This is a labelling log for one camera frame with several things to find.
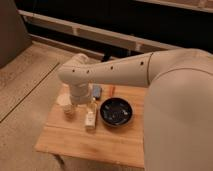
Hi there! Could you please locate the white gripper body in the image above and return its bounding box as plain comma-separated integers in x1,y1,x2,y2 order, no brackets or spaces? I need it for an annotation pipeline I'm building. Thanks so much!
69,84,91,105

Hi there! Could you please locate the white plastic bottle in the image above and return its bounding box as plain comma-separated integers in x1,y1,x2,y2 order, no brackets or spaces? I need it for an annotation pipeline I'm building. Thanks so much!
85,98,97,130

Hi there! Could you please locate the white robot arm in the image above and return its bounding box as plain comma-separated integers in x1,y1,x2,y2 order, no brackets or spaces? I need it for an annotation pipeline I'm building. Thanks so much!
58,48,213,171

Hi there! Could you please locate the dark ceramic bowl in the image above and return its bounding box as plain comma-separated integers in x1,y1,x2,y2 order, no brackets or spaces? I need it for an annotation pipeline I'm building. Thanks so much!
100,97,133,127

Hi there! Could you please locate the white paper cup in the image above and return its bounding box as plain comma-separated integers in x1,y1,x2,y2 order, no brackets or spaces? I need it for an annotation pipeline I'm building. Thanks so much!
56,93,76,118

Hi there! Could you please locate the wooden table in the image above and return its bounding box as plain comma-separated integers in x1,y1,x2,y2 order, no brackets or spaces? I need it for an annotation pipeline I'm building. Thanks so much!
35,86,146,168

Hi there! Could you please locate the white window rail frame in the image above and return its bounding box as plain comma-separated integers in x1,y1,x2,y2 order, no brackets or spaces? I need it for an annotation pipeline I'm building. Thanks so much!
19,10,178,52

